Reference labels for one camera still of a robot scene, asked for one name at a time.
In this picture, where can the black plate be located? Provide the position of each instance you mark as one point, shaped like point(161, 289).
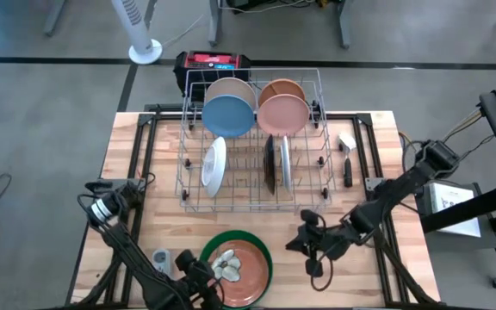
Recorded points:
point(269, 163)

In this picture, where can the white paper manual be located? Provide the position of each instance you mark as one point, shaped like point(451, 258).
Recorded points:
point(454, 208)

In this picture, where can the green plate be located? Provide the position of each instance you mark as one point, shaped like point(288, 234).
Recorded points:
point(207, 249)

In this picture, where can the blue striped white plate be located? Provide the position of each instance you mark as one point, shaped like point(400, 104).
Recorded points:
point(213, 165)

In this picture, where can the pink plate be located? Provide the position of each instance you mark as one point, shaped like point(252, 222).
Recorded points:
point(283, 114)

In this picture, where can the grey desk leg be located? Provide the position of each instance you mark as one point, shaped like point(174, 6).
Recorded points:
point(346, 23)
point(215, 21)
point(54, 17)

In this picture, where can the black aluminium rig frame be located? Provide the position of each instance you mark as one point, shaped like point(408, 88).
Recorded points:
point(153, 108)

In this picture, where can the orange divided plate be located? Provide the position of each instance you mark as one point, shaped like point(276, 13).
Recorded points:
point(282, 86)

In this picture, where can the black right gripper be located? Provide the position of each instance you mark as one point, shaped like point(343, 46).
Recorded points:
point(325, 243)

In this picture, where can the white plate red rim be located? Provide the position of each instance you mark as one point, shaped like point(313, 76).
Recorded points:
point(286, 163)

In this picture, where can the beige plate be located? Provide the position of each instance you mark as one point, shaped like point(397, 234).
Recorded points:
point(231, 86)

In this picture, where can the white pole round base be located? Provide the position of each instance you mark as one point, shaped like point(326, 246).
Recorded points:
point(144, 53)

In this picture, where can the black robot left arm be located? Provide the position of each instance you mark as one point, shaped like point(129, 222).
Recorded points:
point(127, 254)

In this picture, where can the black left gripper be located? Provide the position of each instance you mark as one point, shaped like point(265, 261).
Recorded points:
point(194, 275)

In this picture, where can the red black power station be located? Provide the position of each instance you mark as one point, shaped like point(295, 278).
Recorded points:
point(211, 60)

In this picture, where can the white digital timer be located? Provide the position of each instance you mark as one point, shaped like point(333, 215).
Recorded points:
point(161, 258)

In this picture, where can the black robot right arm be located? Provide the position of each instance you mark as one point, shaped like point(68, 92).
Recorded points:
point(403, 185)

